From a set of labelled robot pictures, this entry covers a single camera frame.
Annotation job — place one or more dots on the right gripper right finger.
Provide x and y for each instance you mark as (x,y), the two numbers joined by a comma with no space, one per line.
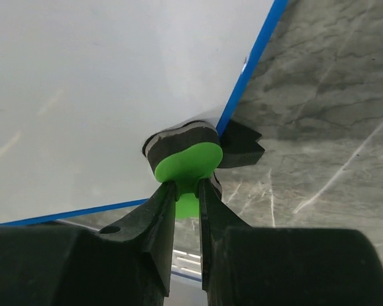
(245,265)

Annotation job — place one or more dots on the blue framed whiteboard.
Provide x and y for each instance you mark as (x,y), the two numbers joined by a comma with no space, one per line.
(83,84)

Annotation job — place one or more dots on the green whiteboard eraser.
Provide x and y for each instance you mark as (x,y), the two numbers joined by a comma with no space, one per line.
(185,155)

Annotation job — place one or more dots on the metal wire whiteboard stand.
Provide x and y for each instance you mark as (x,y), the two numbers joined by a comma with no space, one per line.
(240,146)

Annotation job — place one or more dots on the aluminium rail frame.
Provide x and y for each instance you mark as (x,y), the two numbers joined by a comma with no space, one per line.
(186,264)

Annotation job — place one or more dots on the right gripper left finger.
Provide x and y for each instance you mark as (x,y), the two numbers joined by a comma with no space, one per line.
(127,262)

